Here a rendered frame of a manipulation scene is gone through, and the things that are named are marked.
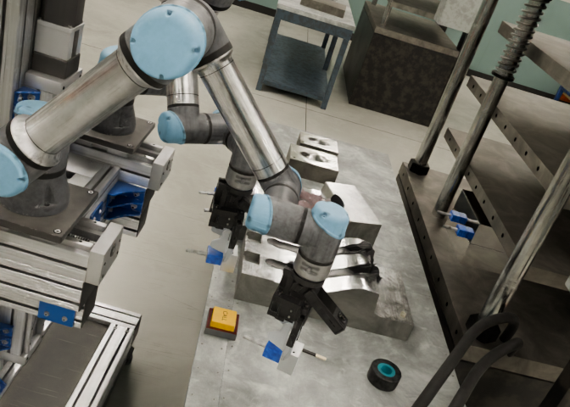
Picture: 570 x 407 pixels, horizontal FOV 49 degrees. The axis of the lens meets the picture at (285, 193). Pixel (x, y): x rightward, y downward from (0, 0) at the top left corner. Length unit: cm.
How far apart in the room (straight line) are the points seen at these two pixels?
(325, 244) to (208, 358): 48
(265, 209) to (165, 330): 166
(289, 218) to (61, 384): 125
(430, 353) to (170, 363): 119
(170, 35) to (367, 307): 98
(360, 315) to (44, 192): 88
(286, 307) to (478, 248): 118
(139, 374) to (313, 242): 151
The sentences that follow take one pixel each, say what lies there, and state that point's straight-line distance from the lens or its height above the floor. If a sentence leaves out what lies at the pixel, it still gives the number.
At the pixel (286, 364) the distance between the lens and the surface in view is 141.
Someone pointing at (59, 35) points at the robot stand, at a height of 136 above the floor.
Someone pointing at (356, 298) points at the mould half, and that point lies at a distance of 174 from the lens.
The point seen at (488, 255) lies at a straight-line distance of 240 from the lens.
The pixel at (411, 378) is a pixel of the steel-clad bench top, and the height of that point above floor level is 80.
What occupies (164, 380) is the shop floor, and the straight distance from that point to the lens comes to 261.
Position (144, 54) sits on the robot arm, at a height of 151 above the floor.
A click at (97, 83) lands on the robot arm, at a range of 117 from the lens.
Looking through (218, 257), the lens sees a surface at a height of 94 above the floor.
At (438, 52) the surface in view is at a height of 72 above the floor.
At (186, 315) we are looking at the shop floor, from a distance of 290.
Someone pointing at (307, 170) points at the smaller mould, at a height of 84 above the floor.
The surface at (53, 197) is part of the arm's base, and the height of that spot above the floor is 108.
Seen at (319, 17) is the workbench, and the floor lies 79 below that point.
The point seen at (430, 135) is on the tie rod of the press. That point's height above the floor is 98.
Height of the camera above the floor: 185
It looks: 27 degrees down
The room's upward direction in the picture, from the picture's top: 18 degrees clockwise
